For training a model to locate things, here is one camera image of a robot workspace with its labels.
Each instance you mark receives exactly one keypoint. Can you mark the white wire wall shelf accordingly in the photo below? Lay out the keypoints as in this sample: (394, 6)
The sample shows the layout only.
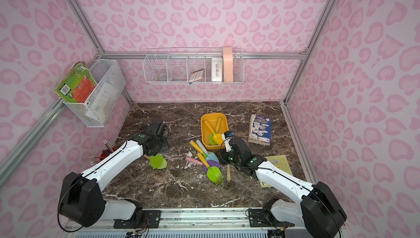
(166, 65)

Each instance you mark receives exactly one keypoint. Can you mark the white mesh wall basket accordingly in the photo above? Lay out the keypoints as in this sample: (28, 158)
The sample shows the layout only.
(96, 109)

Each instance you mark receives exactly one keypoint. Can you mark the blue Macmillan paperback book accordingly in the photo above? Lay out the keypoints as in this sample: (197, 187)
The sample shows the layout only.
(259, 130)

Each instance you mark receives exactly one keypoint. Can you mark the green red book in basket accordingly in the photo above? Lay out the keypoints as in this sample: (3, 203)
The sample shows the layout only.
(77, 85)

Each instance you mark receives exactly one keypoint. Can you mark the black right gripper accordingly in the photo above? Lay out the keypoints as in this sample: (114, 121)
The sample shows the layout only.
(226, 147)

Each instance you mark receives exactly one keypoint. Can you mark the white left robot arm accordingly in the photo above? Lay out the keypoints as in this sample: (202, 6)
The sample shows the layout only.
(81, 198)

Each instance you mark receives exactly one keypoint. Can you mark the yellow plastic shovel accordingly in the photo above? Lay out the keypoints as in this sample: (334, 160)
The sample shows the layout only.
(214, 138)

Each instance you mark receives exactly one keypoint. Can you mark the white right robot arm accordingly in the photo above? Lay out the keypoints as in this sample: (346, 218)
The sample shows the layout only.
(312, 206)

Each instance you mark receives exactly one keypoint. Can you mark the large green shovel yellow handle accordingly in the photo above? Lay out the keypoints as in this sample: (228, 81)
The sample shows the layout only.
(214, 173)

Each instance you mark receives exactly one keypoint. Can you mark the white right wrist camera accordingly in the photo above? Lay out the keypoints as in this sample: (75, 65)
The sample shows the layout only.
(227, 135)

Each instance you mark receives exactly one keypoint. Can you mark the red pencil cup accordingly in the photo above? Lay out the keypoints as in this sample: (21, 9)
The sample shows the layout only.
(105, 153)

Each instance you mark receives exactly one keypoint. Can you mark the blue shovel wooden handle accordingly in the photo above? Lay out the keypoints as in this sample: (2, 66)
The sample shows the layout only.
(228, 173)

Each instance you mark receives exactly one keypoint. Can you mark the pink box on shelf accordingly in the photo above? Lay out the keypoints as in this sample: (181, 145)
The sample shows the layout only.
(228, 65)

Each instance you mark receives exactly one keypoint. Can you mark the green shovel pair left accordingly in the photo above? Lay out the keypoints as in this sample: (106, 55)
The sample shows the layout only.
(157, 161)

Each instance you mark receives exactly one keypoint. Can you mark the yellow plastic storage box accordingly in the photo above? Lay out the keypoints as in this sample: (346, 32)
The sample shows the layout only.
(212, 118)

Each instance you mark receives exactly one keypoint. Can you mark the yellow-green booklet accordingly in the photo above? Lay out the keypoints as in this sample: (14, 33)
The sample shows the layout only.
(279, 164)

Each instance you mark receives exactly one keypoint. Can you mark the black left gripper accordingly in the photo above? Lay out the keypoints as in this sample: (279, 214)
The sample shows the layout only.
(155, 149)

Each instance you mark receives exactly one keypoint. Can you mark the light blue shovel white handle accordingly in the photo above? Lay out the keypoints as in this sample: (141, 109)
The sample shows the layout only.
(208, 155)

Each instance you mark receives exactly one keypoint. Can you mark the small calculator on shelf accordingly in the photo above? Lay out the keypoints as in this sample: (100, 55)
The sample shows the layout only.
(196, 75)

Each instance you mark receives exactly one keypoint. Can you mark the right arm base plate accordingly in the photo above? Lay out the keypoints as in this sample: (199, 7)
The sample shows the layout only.
(259, 217)

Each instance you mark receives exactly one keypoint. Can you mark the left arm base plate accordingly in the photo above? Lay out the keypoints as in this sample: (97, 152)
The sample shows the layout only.
(140, 220)

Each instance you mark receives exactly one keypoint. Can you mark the white box on shelf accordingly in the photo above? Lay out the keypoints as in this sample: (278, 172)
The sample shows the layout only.
(216, 69)

